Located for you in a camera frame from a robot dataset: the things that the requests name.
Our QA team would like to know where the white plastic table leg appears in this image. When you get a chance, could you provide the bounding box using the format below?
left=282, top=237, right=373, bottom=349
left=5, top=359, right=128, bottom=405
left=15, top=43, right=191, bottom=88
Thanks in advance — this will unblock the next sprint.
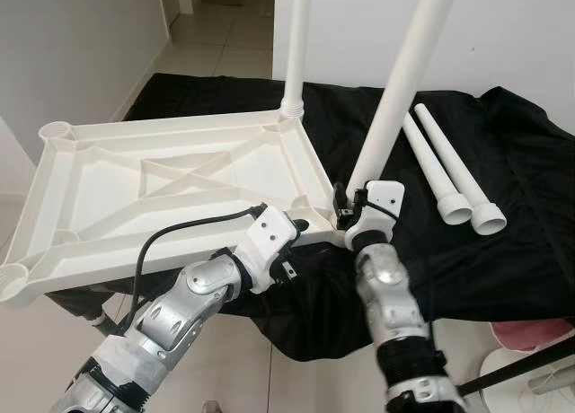
left=281, top=0, right=313, bottom=120
left=413, top=106, right=509, bottom=236
left=345, top=0, right=462, bottom=191
left=402, top=112, right=473, bottom=225

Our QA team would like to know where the white plastic table top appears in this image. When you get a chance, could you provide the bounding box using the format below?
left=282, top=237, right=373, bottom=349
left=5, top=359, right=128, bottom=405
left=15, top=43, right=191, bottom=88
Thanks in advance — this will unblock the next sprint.
left=0, top=110, right=347, bottom=308

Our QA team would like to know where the black table cloth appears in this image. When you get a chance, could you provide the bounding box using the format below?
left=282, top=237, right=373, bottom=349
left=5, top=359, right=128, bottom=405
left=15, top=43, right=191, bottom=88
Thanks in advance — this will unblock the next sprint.
left=49, top=74, right=575, bottom=362

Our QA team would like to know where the black metal table leg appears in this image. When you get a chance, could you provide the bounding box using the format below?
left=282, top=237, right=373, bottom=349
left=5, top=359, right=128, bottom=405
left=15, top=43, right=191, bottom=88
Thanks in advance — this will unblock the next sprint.
left=463, top=337, right=575, bottom=396
left=67, top=301, right=127, bottom=338

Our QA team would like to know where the pink round stool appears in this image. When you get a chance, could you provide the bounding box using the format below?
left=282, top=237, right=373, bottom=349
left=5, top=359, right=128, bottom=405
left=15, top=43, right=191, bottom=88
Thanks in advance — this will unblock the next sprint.
left=490, top=319, right=575, bottom=351

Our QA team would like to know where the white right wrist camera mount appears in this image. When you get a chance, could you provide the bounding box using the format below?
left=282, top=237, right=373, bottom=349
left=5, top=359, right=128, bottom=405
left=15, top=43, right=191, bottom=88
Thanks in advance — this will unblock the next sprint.
left=344, top=180, right=405, bottom=250

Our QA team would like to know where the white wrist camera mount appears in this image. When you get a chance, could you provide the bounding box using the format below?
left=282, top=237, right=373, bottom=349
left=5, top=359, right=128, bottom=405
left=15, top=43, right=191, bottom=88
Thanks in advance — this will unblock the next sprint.
left=344, top=180, right=405, bottom=250
left=235, top=206, right=299, bottom=295

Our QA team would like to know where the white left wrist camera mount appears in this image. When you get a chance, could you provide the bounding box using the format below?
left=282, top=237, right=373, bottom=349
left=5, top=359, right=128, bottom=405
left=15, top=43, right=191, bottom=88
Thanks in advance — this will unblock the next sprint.
left=235, top=206, right=299, bottom=295

